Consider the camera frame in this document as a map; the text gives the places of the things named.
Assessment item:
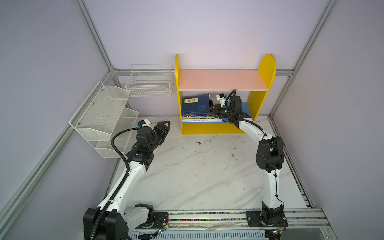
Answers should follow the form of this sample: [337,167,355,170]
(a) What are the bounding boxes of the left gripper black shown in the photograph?
[148,120,169,152]

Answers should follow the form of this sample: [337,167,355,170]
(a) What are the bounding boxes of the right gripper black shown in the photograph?
[204,105,233,119]

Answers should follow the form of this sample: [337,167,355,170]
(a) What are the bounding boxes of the white portfolio book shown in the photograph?
[182,117,223,123]

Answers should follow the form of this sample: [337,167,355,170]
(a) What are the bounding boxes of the navy book yellow label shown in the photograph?
[182,94,211,117]

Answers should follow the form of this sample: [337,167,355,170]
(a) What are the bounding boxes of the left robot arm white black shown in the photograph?
[83,120,171,240]

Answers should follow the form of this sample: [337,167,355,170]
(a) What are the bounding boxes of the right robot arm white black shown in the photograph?
[206,92,285,227]

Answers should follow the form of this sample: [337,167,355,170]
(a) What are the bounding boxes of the yellow bookshelf pink blue shelves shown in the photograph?
[175,54,277,135]

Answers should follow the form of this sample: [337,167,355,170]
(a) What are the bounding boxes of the white mesh two-tier rack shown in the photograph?
[69,82,139,159]

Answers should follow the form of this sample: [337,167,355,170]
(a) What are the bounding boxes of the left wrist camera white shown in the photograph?
[137,119,151,128]

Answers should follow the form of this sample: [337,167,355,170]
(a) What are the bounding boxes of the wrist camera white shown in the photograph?
[216,93,227,108]
[137,119,151,128]

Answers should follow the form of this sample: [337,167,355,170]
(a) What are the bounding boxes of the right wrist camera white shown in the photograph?
[216,93,227,108]

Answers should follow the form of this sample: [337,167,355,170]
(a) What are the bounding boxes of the white wire basket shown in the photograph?
[125,70,175,97]

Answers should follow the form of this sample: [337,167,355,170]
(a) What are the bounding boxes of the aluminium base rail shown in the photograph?
[83,207,331,240]

